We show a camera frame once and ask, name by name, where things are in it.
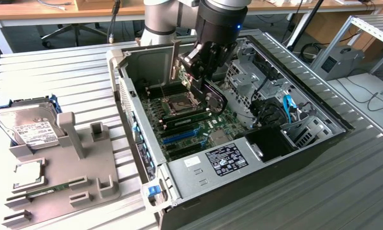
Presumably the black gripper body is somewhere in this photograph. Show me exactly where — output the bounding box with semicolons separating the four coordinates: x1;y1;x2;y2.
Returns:
194;1;247;48

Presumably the black graphics card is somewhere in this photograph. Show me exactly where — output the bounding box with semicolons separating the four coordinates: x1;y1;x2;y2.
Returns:
167;39;228;116

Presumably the silver drive cage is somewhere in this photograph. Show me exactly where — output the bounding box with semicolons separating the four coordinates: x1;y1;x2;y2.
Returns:
225;40;289;129

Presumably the CPU socket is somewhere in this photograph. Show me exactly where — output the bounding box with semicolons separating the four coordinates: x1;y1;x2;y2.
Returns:
159;94;199;116

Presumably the long wooden desk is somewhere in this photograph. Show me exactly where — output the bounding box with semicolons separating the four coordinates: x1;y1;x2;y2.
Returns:
245;0;383;46

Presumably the installed RAM stick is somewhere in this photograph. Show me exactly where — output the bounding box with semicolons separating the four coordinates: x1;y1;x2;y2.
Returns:
163;112;211;129

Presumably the green motherboard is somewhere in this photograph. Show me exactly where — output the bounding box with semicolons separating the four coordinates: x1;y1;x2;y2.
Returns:
139;80;247;161

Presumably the black tripod pole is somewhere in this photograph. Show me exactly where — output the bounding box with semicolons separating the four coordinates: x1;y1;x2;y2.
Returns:
285;0;325;52

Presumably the blue expansion slot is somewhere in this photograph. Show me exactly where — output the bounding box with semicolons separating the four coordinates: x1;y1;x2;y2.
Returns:
160;130;195;145

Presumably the silver chipset heatsink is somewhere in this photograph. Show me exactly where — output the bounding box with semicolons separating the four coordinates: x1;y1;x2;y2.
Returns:
208;131;232;146

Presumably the black expansion slot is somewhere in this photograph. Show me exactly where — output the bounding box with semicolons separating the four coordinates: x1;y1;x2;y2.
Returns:
164;141;200;152
167;147;207;159

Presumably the grey control box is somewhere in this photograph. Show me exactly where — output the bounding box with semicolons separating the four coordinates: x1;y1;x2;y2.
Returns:
319;45;367;81

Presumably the office chair base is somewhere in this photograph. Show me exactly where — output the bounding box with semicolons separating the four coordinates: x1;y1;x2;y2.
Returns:
39;23;112;48

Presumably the cardboard box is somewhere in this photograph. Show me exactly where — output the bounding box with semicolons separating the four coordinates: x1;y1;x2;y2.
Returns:
74;0;115;12

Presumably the silver disk bay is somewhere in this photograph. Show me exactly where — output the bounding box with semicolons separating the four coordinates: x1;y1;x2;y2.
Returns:
279;115;335;150

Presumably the silver power supply unit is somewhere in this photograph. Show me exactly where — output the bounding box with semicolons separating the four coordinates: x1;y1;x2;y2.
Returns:
159;138;265;207

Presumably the silver hard disk drive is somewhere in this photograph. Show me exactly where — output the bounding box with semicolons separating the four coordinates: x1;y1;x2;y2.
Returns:
0;102;66;150

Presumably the black open PC case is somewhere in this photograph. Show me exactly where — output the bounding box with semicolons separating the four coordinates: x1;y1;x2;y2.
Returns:
106;34;355;230

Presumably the grey parts rack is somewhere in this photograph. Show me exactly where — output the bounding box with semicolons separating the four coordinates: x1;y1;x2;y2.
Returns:
1;111;122;228

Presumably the silver CPU chip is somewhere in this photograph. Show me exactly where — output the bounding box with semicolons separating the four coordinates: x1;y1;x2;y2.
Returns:
11;163;42;189

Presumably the green loose RAM stick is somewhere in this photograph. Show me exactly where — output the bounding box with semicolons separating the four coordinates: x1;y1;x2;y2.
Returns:
23;182;72;199

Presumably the black wire bundle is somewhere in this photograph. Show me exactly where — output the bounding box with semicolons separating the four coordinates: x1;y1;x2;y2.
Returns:
251;99;289;128

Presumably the blue wire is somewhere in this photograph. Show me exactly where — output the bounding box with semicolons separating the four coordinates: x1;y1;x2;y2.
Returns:
281;94;296;125

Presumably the aluminium frame table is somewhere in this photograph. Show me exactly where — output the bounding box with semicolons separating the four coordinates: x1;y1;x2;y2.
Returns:
308;13;383;144

